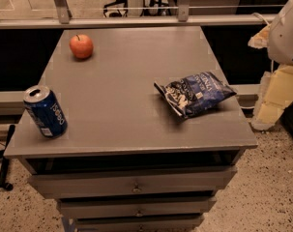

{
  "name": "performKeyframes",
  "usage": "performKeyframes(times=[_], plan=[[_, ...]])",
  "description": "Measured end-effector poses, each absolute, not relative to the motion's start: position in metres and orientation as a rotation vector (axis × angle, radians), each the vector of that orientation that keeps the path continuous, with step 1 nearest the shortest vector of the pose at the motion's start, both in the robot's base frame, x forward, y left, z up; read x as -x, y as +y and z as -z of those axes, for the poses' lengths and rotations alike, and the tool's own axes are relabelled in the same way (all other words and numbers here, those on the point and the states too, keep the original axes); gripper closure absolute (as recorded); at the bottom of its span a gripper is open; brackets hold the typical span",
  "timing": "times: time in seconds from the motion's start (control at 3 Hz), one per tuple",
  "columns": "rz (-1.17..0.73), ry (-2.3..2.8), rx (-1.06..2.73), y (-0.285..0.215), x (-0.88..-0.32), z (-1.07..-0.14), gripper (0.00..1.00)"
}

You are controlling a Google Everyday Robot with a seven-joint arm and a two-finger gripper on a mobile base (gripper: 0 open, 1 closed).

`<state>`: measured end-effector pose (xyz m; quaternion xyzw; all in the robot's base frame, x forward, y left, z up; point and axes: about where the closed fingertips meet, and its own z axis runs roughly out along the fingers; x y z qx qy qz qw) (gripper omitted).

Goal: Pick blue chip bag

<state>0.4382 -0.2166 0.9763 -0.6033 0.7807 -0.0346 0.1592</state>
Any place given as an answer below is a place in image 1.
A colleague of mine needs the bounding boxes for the top grey drawer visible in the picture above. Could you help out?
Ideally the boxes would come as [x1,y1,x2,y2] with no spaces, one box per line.
[28,166,237,199]

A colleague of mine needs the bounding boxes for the black office chair base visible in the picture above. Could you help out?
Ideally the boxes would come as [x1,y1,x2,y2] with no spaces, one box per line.
[103,0,128,17]

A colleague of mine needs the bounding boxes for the grey drawer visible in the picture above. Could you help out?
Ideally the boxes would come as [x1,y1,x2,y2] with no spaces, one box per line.
[58,196,216,218]
[75,215,204,232]
[28,166,237,199]

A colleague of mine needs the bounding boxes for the blue chip bag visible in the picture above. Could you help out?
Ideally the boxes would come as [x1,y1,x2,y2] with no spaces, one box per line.
[154,72,236,119]

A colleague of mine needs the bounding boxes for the red apple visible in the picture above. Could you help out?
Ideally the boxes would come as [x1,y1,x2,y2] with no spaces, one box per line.
[69,34,94,59]

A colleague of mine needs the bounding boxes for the middle grey drawer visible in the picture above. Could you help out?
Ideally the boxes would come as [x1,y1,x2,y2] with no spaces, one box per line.
[58,196,216,218]

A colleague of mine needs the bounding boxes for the grey metal railing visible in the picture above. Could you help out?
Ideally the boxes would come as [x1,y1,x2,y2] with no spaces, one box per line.
[0,0,276,29]

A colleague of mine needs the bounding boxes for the black floor stand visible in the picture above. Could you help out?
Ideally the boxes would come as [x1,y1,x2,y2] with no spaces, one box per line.
[0,125,15,191]

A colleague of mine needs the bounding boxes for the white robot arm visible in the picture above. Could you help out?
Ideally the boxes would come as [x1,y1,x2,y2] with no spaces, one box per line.
[268,0,293,66]

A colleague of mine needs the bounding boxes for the bottom grey drawer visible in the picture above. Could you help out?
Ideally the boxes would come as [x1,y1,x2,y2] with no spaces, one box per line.
[75,215,204,232]

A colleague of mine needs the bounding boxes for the blue Pepsi can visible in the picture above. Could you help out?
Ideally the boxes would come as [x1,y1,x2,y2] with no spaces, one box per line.
[23,85,68,138]

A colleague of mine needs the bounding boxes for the yellow foam padding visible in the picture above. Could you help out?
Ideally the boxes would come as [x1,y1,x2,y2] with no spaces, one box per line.
[248,25,293,131]

